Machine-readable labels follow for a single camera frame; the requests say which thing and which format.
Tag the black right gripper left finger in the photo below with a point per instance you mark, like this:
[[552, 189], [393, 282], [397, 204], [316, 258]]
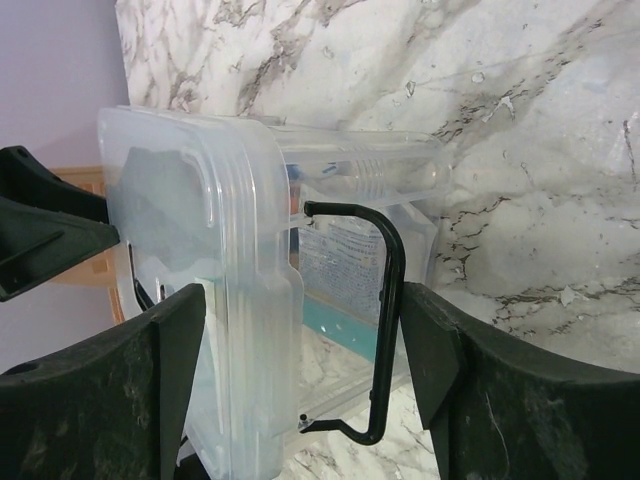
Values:
[[112, 406]]

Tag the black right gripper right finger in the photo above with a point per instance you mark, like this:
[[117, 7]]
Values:
[[498, 407]]

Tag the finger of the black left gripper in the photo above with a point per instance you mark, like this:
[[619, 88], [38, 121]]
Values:
[[38, 212]]

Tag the cotton swab pack teal header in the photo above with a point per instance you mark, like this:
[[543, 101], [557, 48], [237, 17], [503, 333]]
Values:
[[353, 334]]

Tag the clear box lid black handle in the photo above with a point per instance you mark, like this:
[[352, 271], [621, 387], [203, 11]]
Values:
[[206, 200]]

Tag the clear plastic medicine box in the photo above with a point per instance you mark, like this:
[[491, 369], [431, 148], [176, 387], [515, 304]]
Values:
[[404, 176]]

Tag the orange plastic file organizer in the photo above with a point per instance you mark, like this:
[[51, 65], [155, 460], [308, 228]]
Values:
[[96, 242]]

